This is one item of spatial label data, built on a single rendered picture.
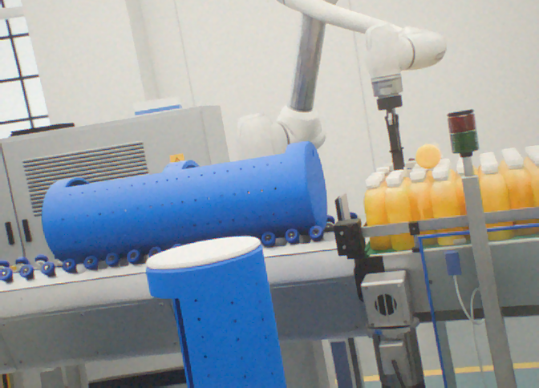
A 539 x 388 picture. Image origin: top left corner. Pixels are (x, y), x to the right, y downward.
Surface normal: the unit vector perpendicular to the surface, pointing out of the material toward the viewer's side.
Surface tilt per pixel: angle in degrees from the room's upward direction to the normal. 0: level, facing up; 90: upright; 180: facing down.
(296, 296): 110
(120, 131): 90
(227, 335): 90
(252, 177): 63
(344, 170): 90
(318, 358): 90
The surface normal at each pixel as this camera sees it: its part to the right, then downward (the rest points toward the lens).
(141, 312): -0.18, 0.46
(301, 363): -0.14, 0.11
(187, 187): -0.30, -0.33
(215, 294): 0.17, 0.06
